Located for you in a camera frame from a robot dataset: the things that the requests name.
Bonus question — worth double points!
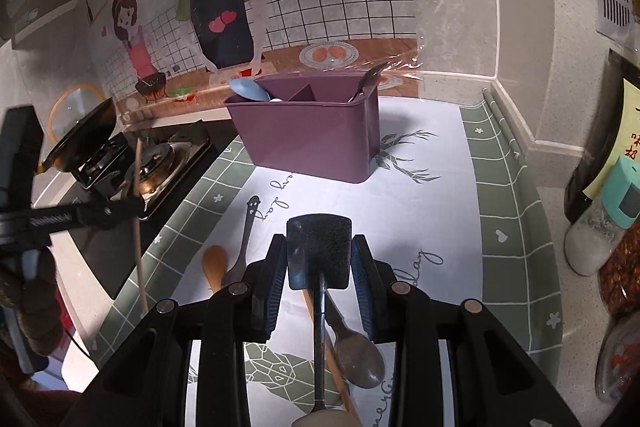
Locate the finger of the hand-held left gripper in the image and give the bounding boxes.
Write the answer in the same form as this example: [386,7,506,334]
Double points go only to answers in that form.
[30,196,148,233]

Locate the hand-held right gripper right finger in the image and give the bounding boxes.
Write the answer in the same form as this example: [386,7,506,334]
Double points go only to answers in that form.
[350,234,583,427]

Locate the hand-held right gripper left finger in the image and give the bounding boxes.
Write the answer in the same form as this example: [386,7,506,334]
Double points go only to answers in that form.
[80,232,288,427]

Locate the black shovel-shaped spoon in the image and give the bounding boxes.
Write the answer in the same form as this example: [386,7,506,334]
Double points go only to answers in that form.
[286,214,353,414]

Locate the wooden chopstick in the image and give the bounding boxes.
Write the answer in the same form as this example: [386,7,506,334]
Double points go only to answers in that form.
[302,289,363,427]
[134,139,150,314]

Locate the purple plastic utensil box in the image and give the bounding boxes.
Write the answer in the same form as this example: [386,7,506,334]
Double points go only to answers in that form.
[223,71,382,184]

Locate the blue spoon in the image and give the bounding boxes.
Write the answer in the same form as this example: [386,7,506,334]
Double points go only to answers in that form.
[229,78,271,102]

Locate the metal spoon with black handle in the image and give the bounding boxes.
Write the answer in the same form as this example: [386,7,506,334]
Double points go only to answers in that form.
[347,62,390,104]
[325,292,386,390]

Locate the person's left hand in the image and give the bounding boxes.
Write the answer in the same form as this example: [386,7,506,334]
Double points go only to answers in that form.
[7,251,68,344]

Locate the black glass gas stove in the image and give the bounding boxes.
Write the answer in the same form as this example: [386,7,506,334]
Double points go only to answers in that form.
[30,119,241,300]

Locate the wooden spoon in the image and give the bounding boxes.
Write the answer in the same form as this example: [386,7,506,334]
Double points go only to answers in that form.
[202,245,228,295]

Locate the glass lid with orange rim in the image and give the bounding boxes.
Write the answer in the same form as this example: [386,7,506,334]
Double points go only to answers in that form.
[47,83,108,142]

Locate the green checked table mat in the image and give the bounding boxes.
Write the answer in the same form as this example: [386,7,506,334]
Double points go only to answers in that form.
[87,99,556,427]

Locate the salt shaker with teal cap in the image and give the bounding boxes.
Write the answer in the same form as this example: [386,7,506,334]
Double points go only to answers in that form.
[565,154,640,278]

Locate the chili jar with yellow lid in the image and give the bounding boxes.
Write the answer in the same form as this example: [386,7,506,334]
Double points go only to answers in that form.
[597,232,640,320]

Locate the orange bottle in plastic bag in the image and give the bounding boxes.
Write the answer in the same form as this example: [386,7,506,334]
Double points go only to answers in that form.
[595,317,640,413]

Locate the dark soy sauce bottle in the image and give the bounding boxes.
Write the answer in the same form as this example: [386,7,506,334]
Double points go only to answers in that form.
[565,49,640,225]

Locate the black wok with orange handle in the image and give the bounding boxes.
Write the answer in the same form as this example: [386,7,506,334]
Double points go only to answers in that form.
[37,97,118,172]

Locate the black spoon with smiley handle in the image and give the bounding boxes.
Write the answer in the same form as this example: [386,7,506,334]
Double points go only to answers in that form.
[220,196,263,288]

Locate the black cable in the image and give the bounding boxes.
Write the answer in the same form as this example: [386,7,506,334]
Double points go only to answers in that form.
[61,326,95,362]

